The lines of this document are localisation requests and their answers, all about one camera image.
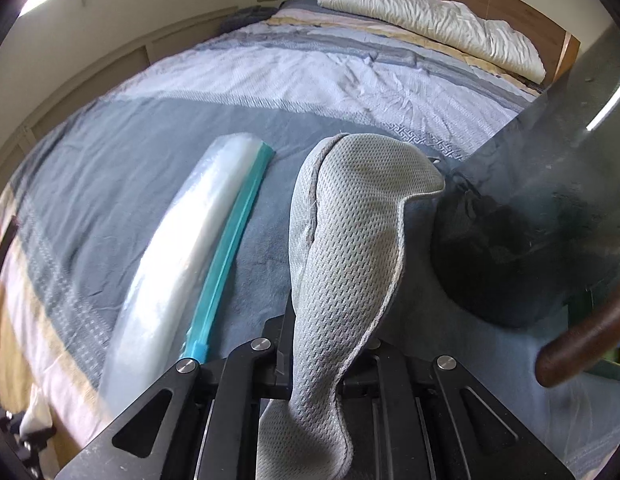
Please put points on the grey eye mask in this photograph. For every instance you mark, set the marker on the grey eye mask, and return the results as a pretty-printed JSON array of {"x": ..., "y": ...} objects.
[{"x": 350, "y": 240}]

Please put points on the dark grey cloth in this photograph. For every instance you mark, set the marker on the dark grey cloth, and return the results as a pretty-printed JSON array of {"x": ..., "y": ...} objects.
[{"x": 250, "y": 15}]

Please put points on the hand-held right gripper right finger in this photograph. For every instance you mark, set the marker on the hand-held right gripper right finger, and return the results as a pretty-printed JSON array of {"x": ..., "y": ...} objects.
[{"x": 390, "y": 360}]

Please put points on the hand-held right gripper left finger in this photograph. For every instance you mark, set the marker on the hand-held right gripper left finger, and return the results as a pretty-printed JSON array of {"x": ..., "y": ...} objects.
[{"x": 250, "y": 355}]

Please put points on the striped bed blanket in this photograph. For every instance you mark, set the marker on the striped bed blanket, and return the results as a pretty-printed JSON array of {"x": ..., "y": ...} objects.
[{"x": 189, "y": 90}]

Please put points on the white pillow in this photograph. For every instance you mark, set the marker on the white pillow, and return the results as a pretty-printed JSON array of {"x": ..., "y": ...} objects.
[{"x": 430, "y": 20}]

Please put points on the clear zip bag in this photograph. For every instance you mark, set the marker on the clear zip bag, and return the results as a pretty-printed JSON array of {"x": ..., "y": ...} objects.
[{"x": 179, "y": 260}]

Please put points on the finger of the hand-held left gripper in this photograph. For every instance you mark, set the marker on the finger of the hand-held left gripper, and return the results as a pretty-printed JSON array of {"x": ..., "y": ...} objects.
[{"x": 14, "y": 440}]

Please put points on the phone with red case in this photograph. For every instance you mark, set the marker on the phone with red case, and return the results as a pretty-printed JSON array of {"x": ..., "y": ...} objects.
[{"x": 2, "y": 265}]

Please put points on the green tray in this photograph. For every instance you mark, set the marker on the green tray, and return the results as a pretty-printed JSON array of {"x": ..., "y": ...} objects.
[{"x": 585, "y": 310}]

